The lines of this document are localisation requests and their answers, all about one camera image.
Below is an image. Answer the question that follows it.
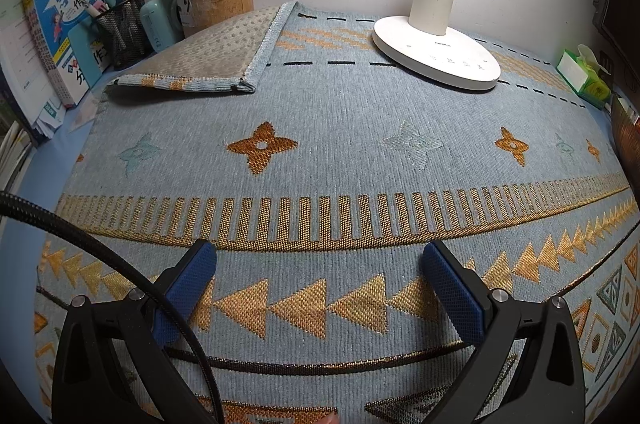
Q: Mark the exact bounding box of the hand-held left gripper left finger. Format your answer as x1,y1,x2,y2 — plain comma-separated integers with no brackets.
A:
52,239,223,424

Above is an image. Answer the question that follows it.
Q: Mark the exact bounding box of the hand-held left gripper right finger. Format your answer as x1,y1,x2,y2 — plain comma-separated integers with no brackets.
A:
421,240,586,424

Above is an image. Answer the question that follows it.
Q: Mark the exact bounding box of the blue patterned woven mat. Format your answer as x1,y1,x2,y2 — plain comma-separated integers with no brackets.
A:
32,0,640,424

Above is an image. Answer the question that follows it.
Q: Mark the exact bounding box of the upright row of books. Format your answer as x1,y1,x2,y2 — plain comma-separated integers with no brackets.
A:
0,49,41,195

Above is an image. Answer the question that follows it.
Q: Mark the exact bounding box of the green tissue pack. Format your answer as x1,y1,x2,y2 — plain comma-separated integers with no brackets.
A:
556,44,612,110

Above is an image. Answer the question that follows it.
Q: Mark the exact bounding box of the black mesh pen holder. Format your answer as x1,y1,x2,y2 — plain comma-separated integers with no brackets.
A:
95,0,153,72

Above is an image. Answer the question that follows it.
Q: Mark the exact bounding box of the small teal device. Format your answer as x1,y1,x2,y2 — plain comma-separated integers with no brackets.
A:
139,0,183,53

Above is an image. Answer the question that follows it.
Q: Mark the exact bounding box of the blue cartoon cover book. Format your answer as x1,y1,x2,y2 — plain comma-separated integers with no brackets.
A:
21,0,113,109

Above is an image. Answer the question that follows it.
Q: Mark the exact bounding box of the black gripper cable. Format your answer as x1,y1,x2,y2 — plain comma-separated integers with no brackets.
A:
0,190,226,424

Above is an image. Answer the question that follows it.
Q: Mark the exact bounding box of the black wall screen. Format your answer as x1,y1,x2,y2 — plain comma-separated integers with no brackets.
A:
597,0,640,80

